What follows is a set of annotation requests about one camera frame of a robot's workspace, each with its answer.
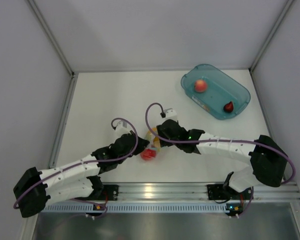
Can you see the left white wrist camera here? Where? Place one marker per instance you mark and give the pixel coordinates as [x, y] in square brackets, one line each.
[120, 128]

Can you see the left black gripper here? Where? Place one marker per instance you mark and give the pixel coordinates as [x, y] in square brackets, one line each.
[142, 146]

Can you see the clear zip top bag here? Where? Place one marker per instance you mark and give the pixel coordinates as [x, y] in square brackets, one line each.
[157, 151]

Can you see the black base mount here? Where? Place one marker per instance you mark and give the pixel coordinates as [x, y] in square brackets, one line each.
[109, 193]
[216, 192]

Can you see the aluminium mounting rail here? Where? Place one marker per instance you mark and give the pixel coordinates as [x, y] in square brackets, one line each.
[197, 191]

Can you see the red fake tomato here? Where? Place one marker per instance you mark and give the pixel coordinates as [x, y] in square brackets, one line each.
[148, 154]

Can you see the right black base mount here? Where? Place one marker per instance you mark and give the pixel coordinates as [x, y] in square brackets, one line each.
[216, 192]

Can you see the yellow green fake mango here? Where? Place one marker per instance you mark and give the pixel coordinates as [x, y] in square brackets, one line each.
[151, 136]

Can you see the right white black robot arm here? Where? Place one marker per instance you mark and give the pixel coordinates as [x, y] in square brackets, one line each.
[266, 161]

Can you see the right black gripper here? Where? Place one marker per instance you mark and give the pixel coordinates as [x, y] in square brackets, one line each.
[165, 143]

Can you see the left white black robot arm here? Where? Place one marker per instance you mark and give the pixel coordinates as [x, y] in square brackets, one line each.
[78, 180]

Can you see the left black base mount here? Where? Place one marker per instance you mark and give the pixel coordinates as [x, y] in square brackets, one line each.
[109, 193]

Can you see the slotted cable duct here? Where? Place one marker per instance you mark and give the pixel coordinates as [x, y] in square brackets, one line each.
[125, 207]

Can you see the pink fake peach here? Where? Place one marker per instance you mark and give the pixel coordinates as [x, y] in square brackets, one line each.
[200, 86]

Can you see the teal plastic bin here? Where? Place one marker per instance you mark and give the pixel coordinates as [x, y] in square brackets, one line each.
[221, 90]

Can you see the dark red fake fig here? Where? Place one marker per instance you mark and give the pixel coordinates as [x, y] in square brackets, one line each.
[229, 107]

